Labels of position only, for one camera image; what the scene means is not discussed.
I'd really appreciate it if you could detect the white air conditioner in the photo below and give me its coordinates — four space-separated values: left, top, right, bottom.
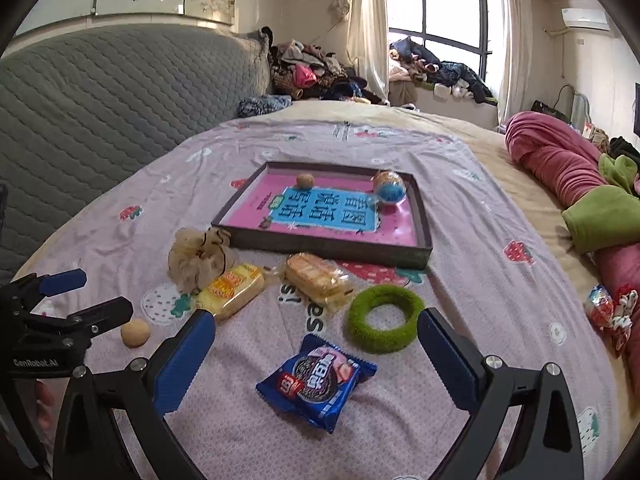
560 7 611 31

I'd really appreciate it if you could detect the blue knit cloth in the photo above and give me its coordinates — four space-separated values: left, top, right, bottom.
237 94 293 120

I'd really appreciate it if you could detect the foil-wrapped egg toy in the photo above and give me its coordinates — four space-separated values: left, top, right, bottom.
373 170 407 205

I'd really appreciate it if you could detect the dark tray with pink print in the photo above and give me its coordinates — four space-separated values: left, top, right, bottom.
211 161 433 271

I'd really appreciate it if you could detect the clothes heap on window seat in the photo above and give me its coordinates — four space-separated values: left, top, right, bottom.
389 37 496 106

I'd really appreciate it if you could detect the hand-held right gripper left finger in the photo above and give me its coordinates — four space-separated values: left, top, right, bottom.
52 308 217 480

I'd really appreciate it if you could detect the green blanket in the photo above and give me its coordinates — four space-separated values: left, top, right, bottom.
561 154 640 253

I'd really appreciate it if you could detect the foil candy packet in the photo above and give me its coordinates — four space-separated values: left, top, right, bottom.
584 284 615 331

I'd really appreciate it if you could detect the pink blanket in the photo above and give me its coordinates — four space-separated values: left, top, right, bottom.
504 111 640 401

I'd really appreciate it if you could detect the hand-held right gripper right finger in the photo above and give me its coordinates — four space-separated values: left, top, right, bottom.
416 307 586 480

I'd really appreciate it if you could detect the window seat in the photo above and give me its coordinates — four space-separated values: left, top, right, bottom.
390 82 501 128

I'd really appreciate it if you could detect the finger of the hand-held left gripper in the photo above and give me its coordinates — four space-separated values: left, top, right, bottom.
0 268 88 313
25 296 134 348

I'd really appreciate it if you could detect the pile of clothes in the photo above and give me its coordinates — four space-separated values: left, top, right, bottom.
270 27 386 106

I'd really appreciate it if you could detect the black bag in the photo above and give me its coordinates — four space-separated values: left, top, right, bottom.
530 100 571 123

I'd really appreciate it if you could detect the clear cake packet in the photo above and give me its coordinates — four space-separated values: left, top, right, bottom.
284 252 355 311

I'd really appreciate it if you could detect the blue cookie packet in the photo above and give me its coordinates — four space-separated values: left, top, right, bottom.
256 333 378 435

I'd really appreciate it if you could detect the green fuzzy scrunchie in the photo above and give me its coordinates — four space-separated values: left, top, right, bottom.
346 285 426 353

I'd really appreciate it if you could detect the cream curtain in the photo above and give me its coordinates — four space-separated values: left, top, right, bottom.
346 0 391 103
497 0 533 131

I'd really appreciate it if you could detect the grey quilted headboard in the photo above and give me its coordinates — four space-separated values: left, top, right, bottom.
0 22 273 281

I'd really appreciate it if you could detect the black framed window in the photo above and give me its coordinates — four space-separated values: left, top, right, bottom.
384 0 506 103

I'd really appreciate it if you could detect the yellow snack packet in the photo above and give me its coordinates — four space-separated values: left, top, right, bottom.
194 263 267 320

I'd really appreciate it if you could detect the pink printed bed sheet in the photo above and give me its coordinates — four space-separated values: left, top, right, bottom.
10 119 621 480

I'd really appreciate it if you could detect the person's left hand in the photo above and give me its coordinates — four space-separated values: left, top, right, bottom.
34 381 55 430

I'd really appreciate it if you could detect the red and white packet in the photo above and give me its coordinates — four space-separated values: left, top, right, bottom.
612 285 640 358

